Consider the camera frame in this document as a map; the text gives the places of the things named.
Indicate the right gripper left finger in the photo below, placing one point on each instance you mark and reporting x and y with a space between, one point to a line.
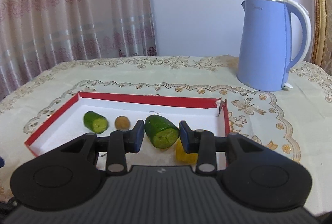
137 136

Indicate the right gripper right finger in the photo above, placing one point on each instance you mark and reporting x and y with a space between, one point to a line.
187 137

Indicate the brown longan fruit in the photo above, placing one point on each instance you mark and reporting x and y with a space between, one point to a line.
122 123

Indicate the green cucumber end piece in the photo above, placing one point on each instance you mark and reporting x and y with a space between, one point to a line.
161 132

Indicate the red shallow box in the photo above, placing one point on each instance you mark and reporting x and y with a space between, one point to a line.
122 111

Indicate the blue electric kettle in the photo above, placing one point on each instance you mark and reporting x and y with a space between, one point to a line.
266 44

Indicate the cream embroidered tablecloth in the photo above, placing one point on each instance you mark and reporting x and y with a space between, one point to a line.
295 122

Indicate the pink patterned curtain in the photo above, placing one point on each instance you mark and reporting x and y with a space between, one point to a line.
38 34

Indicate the gold padded headboard frame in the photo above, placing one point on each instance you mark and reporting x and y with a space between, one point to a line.
321 55

